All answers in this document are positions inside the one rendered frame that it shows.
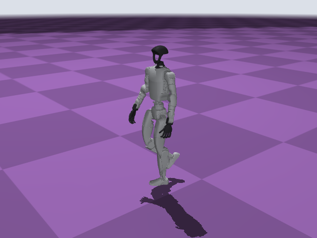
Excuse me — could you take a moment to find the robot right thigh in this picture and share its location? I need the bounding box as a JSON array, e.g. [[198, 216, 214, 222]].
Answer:
[[142, 109, 155, 149]]

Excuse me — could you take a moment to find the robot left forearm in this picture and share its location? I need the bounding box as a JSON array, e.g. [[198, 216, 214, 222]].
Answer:
[[167, 94, 177, 123]]

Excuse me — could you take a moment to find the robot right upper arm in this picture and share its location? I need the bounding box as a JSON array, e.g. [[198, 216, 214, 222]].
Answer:
[[141, 67, 150, 93]]

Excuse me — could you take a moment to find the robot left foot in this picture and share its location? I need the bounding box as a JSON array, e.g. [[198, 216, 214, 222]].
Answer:
[[149, 178, 169, 186]]

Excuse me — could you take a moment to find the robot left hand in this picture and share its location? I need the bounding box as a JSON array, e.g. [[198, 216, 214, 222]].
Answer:
[[159, 118, 173, 138]]

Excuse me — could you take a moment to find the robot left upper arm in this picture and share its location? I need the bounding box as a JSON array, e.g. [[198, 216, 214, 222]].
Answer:
[[164, 70, 177, 102]]

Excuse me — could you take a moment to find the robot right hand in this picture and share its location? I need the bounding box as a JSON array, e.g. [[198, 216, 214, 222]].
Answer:
[[129, 104, 138, 124]]

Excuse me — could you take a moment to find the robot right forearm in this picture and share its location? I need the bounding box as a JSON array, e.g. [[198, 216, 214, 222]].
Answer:
[[133, 90, 146, 109]]

